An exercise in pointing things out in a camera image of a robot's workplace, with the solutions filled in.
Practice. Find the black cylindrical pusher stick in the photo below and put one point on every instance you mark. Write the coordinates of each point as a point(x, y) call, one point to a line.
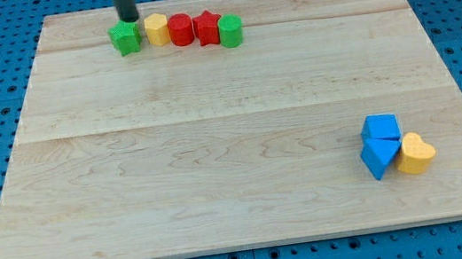
point(126, 10)

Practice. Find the green star block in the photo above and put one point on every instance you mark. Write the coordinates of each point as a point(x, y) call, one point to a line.
point(125, 37)

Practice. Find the blue cube block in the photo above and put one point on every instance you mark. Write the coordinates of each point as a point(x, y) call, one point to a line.
point(381, 126)

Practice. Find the red cylinder block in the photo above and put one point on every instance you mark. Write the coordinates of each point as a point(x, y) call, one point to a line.
point(180, 29)

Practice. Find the light wooden board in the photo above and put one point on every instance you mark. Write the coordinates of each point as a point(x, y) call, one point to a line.
point(176, 152)

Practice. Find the yellow hexagon block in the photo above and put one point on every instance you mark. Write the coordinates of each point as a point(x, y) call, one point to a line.
point(156, 27)

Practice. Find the yellow heart block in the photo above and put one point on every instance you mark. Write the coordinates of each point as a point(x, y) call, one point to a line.
point(415, 155)

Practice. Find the red star block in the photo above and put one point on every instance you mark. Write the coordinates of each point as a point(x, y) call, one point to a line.
point(206, 28)

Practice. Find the blue triangle block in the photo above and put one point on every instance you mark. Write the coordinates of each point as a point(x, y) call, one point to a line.
point(378, 154)

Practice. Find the green cylinder block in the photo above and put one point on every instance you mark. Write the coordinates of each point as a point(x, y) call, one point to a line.
point(230, 30)

